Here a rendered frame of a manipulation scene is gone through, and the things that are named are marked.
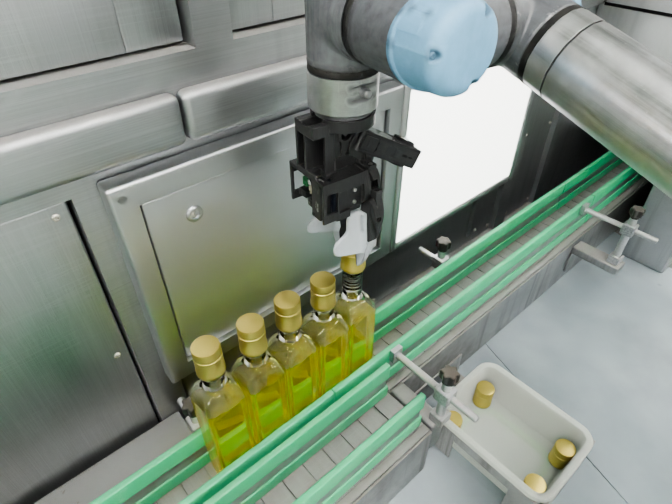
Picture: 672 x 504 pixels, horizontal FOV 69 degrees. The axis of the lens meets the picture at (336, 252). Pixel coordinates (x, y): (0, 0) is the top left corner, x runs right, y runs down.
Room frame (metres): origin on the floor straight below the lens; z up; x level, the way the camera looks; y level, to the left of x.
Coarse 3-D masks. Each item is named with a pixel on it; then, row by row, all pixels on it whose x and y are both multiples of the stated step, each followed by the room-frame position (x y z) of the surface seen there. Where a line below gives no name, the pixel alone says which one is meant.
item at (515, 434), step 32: (512, 384) 0.54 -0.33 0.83; (480, 416) 0.51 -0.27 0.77; (512, 416) 0.51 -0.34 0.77; (544, 416) 0.49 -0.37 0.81; (480, 448) 0.41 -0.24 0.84; (512, 448) 0.45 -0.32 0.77; (544, 448) 0.45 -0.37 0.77; (576, 448) 0.43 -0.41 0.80; (512, 480) 0.36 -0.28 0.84; (544, 480) 0.39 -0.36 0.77
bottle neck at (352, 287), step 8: (344, 272) 0.51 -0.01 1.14; (344, 280) 0.51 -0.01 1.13; (352, 280) 0.50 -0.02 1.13; (360, 280) 0.51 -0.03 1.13; (344, 288) 0.50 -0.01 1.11; (352, 288) 0.50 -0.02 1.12; (360, 288) 0.50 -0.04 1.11; (344, 296) 0.51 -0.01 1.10; (352, 296) 0.50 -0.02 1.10; (360, 296) 0.51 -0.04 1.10
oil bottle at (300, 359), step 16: (272, 336) 0.44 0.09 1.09; (304, 336) 0.44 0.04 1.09; (272, 352) 0.42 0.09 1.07; (288, 352) 0.41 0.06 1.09; (304, 352) 0.42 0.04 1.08; (288, 368) 0.40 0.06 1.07; (304, 368) 0.42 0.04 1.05; (288, 384) 0.40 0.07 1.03; (304, 384) 0.41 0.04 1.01; (288, 400) 0.40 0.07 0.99; (304, 400) 0.41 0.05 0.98
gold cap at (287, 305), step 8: (280, 296) 0.44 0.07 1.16; (288, 296) 0.44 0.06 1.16; (296, 296) 0.44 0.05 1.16; (280, 304) 0.43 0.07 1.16; (288, 304) 0.43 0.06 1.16; (296, 304) 0.43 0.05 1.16; (280, 312) 0.42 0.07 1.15; (288, 312) 0.42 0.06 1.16; (296, 312) 0.42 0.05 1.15; (280, 320) 0.42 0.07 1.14; (288, 320) 0.42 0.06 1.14; (296, 320) 0.42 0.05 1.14; (280, 328) 0.42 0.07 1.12; (288, 328) 0.42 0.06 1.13; (296, 328) 0.42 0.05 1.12
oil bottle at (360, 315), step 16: (336, 304) 0.50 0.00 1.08; (352, 304) 0.50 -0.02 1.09; (368, 304) 0.50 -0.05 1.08; (352, 320) 0.48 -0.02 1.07; (368, 320) 0.50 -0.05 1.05; (352, 336) 0.48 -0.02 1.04; (368, 336) 0.50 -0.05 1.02; (352, 352) 0.48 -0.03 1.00; (368, 352) 0.50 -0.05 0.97; (352, 368) 0.48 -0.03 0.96
